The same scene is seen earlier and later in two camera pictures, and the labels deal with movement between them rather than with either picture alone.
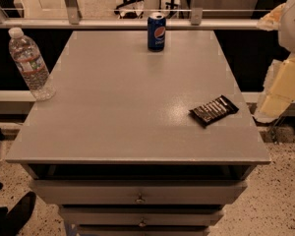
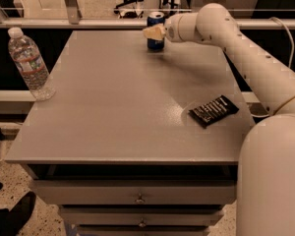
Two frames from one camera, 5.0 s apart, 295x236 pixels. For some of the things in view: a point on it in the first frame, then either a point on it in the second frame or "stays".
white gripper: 293,27 → 172,29
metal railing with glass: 128,6 stays
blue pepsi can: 156,32 stays
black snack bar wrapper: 213,111 stays
